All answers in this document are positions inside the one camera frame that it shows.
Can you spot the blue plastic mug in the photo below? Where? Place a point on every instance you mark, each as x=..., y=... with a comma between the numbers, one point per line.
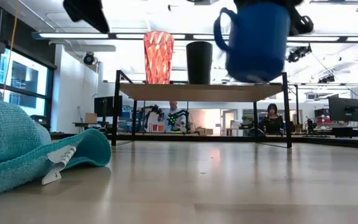
x=256, y=43

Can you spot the person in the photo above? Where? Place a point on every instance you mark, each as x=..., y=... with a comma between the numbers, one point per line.
x=272, y=123
x=173, y=115

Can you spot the black monitor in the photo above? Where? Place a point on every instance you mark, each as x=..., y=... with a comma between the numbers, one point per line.
x=345, y=109
x=104, y=105

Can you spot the black aluminium table frame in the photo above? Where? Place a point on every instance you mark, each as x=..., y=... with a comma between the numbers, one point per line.
x=197, y=137

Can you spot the black ceiling camera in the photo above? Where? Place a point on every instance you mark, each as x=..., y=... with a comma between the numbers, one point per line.
x=89, y=58

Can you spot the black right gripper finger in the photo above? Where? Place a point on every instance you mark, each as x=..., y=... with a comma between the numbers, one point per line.
x=266, y=1

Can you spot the black plastic tumbler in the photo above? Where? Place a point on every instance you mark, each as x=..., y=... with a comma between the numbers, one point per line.
x=199, y=63

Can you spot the orange translucent faceted tumbler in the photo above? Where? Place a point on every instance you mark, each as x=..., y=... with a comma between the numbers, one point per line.
x=158, y=59

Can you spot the wooden shelf with black legs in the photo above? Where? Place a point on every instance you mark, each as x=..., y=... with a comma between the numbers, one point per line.
x=197, y=92

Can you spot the long overhead light bar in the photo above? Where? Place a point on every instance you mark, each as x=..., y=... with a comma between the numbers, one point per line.
x=73, y=35

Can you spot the teal cloth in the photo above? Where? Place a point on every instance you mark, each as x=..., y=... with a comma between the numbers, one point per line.
x=14, y=140

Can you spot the black background robot arm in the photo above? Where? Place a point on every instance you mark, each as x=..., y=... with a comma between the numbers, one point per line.
x=151, y=112
x=174, y=119

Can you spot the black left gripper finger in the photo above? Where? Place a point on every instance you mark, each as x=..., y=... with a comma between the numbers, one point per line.
x=87, y=14

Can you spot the cardboard box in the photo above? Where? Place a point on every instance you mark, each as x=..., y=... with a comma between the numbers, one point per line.
x=91, y=118

